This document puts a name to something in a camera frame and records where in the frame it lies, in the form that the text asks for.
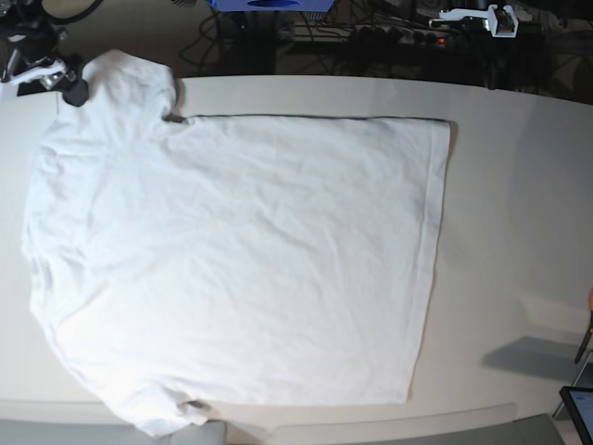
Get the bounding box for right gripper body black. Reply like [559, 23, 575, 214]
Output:
[8, 29, 65, 75]

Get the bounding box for white T-shirt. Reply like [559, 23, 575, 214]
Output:
[22, 51, 450, 438]

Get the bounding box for blue box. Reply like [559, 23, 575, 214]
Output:
[208, 0, 334, 12]

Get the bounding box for grey chair left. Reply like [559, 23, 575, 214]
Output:
[1, 420, 227, 445]

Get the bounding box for black tripod leg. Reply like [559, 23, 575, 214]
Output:
[574, 290, 593, 363]

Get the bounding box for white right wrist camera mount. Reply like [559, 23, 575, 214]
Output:
[2, 60, 67, 91]

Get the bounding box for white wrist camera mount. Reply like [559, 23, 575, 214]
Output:
[429, 4, 519, 39]
[2, 60, 67, 91]

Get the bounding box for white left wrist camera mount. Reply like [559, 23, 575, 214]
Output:
[429, 4, 519, 39]

